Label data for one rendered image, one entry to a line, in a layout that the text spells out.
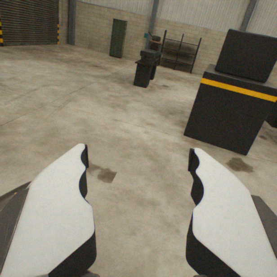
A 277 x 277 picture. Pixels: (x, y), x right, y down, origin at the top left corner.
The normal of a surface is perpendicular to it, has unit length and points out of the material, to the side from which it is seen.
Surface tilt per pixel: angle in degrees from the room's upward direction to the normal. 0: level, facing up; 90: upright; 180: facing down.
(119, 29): 90
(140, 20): 90
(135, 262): 0
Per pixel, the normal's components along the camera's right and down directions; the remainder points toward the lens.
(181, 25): -0.21, 0.43
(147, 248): 0.18, -0.87
